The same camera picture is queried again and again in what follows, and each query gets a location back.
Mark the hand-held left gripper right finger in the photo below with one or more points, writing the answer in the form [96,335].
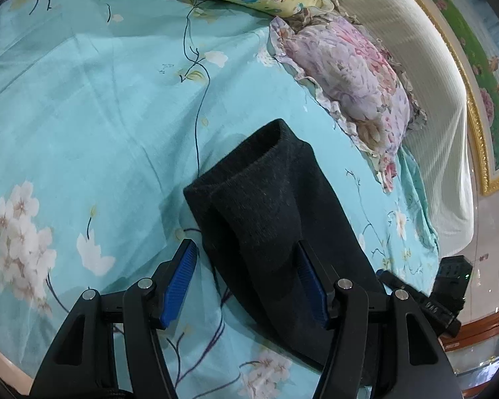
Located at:
[312,284]

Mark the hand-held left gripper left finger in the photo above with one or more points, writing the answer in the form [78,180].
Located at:
[179,276]

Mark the dark grey pants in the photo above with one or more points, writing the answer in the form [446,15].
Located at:
[270,212]

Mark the teal floral bed sheet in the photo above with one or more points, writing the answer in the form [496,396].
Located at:
[108,133]

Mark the pink floral ruffled pillow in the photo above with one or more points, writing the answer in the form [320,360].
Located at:
[349,87]

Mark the cream padded headboard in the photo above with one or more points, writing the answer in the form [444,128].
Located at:
[424,91]

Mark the gold framed wall picture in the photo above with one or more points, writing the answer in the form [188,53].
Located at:
[474,62]

